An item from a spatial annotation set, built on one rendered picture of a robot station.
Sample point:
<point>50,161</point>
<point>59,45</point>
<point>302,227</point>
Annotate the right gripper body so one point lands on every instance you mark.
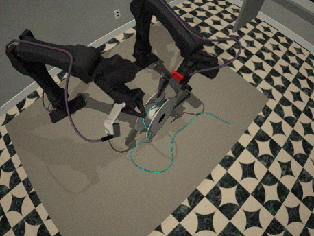
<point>125,101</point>

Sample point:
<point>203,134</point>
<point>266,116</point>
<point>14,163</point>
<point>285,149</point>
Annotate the grey cable reel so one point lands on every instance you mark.
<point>156,117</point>

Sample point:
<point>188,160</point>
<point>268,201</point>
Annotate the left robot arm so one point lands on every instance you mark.
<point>191,48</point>

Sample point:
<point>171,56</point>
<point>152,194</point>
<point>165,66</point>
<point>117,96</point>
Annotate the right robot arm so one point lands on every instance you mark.
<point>87,64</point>

